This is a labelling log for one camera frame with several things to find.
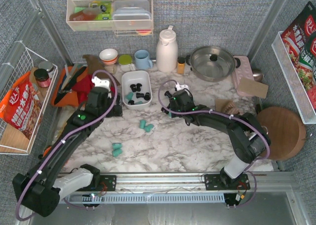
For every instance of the clear plastic food containers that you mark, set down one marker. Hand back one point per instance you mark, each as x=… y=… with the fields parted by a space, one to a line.
x=131 y=14

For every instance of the cardboard piece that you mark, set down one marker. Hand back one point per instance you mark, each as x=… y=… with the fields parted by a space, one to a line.
x=253 y=88

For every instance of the light blue mug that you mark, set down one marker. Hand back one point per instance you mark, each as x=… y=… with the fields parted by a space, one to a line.
x=142 y=60

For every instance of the orange striped white bowl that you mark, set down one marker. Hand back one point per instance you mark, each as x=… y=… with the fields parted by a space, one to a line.
x=108 y=56

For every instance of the orange seasoning packet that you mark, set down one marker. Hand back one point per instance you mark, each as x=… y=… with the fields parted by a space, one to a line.
x=19 y=107

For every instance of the steel pot with lid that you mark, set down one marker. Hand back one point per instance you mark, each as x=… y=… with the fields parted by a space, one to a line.
x=212 y=63

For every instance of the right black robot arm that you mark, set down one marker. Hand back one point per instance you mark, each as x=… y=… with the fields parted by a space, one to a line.
x=248 y=138

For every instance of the steel lid jar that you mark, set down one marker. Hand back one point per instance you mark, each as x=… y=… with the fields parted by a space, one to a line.
x=46 y=65

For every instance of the clear wall shelf bin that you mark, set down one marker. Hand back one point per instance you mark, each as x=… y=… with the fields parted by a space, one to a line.
x=80 y=18

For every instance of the green label bottle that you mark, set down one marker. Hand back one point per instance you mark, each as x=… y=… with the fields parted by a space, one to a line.
x=106 y=8

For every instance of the red cloth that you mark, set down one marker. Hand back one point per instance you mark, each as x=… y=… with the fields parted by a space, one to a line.
x=83 y=88

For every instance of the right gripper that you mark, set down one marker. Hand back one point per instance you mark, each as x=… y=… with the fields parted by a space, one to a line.
x=170 y=102

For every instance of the white handle knife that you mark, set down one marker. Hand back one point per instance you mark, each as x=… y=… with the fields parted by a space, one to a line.
x=68 y=76

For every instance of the red lid jar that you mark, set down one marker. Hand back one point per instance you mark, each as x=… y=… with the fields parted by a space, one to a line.
x=42 y=78

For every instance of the white wire basket left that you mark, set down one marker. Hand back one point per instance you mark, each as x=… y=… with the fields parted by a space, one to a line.
x=12 y=141

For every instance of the yellow spice jar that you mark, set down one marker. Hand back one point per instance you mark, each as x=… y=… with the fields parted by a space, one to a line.
x=181 y=65

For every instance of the green lid sugar jar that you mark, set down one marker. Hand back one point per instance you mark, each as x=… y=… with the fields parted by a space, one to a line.
x=126 y=63

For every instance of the white storage basket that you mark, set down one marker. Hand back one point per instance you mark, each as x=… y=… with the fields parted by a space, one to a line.
x=135 y=77

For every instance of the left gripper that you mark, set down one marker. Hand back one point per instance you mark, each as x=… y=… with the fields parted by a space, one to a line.
x=113 y=106

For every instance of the glass spice jar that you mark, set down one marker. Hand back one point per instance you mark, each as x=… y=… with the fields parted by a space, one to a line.
x=111 y=68

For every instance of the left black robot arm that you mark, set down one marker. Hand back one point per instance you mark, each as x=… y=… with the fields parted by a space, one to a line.
x=40 y=190

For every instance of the white thermos jug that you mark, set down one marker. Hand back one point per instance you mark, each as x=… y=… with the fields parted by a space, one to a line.
x=167 y=50

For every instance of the orange tray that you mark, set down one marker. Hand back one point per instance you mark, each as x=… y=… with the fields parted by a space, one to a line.
x=71 y=98

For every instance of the brown cloth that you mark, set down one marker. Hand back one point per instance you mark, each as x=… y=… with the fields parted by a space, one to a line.
x=94 y=64

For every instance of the black kitchen knife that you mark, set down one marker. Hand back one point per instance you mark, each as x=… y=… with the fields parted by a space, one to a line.
x=62 y=93

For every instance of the pink tray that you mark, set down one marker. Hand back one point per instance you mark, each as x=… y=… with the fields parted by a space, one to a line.
x=243 y=70

